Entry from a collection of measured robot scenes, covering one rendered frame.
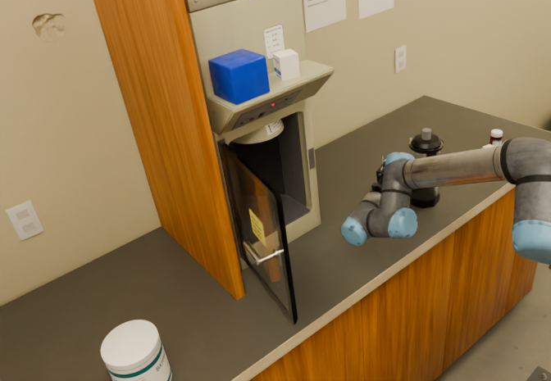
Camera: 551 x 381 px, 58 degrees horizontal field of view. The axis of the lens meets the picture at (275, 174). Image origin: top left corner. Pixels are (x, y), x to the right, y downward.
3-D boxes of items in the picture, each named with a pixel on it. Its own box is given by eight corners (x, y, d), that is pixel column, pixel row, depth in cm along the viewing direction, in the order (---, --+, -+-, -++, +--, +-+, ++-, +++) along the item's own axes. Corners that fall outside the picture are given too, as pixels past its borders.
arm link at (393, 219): (405, 190, 121) (369, 192, 130) (399, 235, 119) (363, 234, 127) (422, 199, 126) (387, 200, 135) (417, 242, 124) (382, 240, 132)
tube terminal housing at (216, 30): (201, 234, 168) (143, 2, 128) (276, 194, 183) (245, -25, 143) (242, 271, 150) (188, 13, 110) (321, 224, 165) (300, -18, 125)
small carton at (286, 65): (275, 75, 128) (271, 52, 124) (293, 70, 129) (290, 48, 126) (281, 81, 123) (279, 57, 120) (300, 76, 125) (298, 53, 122)
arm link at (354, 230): (371, 248, 129) (345, 247, 135) (389, 221, 135) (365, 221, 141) (357, 225, 126) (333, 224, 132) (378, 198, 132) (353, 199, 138)
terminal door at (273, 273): (246, 259, 147) (223, 140, 126) (297, 327, 123) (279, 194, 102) (243, 260, 147) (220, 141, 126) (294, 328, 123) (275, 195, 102)
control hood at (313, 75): (213, 133, 126) (206, 97, 120) (310, 92, 141) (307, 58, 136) (238, 147, 117) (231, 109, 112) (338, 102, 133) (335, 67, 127)
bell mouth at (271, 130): (213, 131, 148) (210, 115, 146) (261, 111, 157) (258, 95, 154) (246, 150, 136) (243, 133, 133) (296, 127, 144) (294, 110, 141)
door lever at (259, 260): (261, 239, 123) (260, 231, 121) (280, 260, 115) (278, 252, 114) (242, 248, 121) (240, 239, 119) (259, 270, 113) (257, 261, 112)
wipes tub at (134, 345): (111, 380, 122) (92, 339, 114) (158, 351, 128) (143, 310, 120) (131, 418, 113) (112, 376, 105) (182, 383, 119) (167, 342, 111)
